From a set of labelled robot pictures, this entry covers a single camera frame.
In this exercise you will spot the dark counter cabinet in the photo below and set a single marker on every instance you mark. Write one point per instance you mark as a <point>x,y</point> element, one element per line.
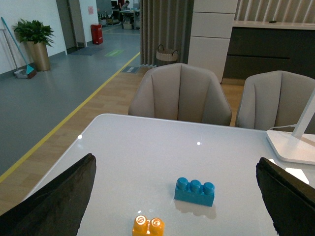
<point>258,50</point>

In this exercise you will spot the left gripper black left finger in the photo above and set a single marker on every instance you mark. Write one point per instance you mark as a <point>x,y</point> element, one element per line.
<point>57,208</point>

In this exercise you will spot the white drawer cabinet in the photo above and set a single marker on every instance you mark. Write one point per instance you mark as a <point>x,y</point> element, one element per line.
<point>211,28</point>

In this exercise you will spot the beige chair right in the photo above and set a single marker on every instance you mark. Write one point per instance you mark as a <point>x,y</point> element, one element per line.
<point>273,99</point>

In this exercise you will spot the blue-handled broom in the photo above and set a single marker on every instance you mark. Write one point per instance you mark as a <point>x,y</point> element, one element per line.
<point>30,71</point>

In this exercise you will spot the white desk lamp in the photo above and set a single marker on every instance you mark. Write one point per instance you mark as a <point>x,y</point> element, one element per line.
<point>297,146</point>

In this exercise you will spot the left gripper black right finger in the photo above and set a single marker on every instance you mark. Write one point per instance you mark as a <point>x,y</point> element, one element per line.
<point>289,201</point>

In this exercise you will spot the green potted plant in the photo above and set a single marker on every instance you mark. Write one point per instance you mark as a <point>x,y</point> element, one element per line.
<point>37,37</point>

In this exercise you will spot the grey dustpan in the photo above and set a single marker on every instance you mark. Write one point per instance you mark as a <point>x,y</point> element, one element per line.
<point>19,73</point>

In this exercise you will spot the red bin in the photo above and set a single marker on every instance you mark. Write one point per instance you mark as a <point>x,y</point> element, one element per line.
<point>96,31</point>

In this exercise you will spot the blue three-stud block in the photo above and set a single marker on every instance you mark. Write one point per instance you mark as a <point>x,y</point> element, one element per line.
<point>194,192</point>

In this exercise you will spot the beige chair left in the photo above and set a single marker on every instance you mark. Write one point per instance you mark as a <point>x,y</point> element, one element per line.
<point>181,92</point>

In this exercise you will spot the beige slatted partition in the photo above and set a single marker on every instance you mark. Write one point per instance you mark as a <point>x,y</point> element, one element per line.
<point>165,22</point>

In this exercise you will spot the woven basket with handles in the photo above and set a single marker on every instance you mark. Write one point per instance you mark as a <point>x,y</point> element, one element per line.
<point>166,56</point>

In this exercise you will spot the beige chair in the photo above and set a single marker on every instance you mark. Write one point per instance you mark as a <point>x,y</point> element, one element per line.
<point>273,99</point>
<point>181,92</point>

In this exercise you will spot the yellow two-stud block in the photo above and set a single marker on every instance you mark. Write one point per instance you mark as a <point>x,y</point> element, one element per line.
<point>145,227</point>

